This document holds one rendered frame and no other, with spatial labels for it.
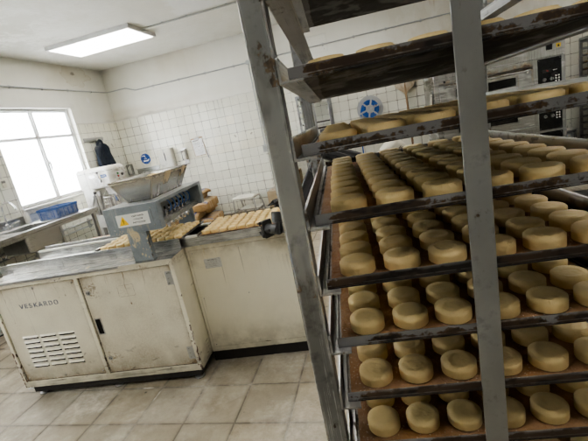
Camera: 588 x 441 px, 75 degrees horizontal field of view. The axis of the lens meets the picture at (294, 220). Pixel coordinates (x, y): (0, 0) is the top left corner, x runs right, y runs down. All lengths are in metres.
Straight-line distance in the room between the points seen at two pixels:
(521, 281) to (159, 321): 2.18
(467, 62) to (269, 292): 2.11
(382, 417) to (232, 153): 6.40
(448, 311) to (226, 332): 2.18
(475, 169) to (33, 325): 2.84
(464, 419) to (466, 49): 0.51
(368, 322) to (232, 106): 6.39
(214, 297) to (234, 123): 4.66
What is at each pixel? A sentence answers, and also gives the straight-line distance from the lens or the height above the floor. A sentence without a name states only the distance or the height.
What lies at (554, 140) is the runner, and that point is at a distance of 0.80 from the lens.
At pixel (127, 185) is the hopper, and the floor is 1.29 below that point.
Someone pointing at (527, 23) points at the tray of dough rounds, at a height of 1.50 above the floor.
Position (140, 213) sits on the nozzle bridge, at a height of 1.12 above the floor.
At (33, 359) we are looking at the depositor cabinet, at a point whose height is 0.29.
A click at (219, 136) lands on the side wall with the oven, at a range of 6.94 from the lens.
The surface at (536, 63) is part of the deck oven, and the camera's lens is 5.80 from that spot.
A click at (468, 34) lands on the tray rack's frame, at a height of 1.50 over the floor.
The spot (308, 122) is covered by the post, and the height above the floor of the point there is 1.44.
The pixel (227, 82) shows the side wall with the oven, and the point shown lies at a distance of 6.87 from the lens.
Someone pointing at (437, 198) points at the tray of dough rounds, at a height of 1.32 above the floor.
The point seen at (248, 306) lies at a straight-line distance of 2.52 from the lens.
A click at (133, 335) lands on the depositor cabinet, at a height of 0.37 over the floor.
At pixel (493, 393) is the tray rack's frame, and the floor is 1.04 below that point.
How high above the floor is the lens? 1.44
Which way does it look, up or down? 14 degrees down
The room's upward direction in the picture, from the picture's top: 11 degrees counter-clockwise
